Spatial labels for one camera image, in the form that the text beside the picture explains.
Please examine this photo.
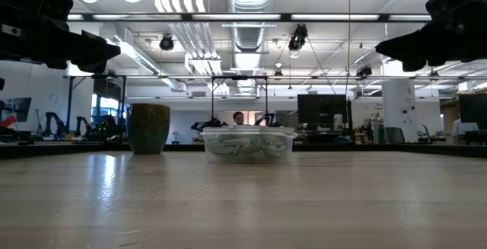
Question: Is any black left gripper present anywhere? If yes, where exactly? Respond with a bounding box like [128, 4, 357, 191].
[0, 16, 122, 74]

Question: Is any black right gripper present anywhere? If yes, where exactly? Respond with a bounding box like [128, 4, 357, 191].
[374, 14, 487, 73]

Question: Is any white column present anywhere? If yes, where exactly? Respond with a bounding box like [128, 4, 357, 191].
[381, 78, 419, 143]

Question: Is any grey office chair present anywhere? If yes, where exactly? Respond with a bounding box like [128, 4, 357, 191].
[384, 126, 408, 145]

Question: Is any dark green cup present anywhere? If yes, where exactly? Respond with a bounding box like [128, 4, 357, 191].
[126, 103, 171, 155]

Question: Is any clear plastic bin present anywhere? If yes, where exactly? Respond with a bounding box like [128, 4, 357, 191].
[201, 125, 298, 165]

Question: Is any white rectangular ceiling duct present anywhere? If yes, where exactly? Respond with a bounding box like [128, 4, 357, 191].
[110, 37, 187, 92]

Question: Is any black ceiling camera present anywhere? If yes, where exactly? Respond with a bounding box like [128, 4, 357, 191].
[288, 23, 309, 52]
[355, 65, 374, 78]
[158, 34, 175, 52]

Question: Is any black background rig frame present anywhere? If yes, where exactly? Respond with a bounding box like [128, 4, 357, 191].
[64, 72, 129, 142]
[210, 75, 269, 127]

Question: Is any thin hanging cable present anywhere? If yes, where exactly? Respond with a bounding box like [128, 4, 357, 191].
[346, 0, 352, 96]

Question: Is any thin slanted cable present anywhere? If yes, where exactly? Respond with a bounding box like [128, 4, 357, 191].
[305, 37, 339, 96]

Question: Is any dark wall picture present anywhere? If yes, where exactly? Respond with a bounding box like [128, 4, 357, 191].
[0, 97, 33, 123]

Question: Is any black overhead frame bar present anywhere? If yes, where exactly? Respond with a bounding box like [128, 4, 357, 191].
[66, 11, 434, 24]

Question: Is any black table edge frame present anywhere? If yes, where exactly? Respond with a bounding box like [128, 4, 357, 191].
[0, 140, 487, 159]

